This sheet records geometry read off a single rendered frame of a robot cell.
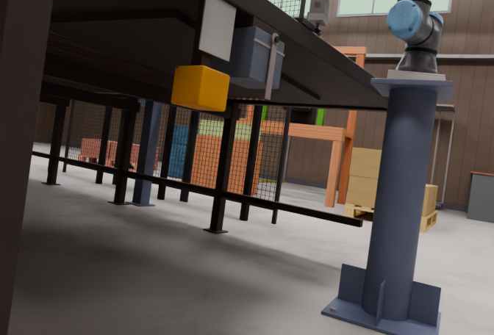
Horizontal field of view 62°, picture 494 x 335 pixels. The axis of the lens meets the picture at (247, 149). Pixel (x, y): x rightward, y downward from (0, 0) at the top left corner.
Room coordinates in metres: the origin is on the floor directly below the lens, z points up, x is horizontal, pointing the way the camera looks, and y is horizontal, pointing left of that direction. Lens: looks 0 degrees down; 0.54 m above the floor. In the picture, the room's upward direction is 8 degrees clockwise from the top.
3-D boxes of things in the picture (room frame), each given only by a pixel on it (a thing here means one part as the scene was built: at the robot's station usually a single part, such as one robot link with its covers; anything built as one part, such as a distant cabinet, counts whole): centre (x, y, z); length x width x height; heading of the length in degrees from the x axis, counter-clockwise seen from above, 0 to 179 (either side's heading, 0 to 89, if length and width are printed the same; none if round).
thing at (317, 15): (1.74, -0.21, 1.18); 0.10 x 0.09 x 0.16; 68
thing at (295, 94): (1.69, 0.20, 0.86); 1.20 x 0.57 x 0.02; 152
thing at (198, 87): (0.87, 0.11, 0.74); 0.09 x 0.08 x 0.24; 145
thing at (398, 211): (1.55, -0.60, 0.44); 0.38 x 0.38 x 0.87; 62
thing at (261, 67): (1.02, 0.01, 0.77); 0.14 x 0.11 x 0.18; 145
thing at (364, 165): (4.63, -1.74, 0.37); 1.26 x 0.90 x 0.74; 145
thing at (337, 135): (5.49, -0.40, 1.10); 1.72 x 1.51 x 2.19; 61
